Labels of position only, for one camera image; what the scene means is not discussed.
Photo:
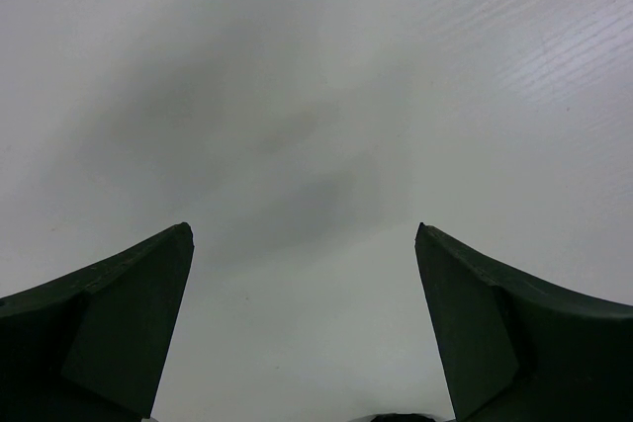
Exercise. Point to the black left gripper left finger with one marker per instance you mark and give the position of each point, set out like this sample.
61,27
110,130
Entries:
92,345

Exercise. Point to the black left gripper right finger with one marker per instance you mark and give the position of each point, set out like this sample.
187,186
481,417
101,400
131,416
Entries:
514,347

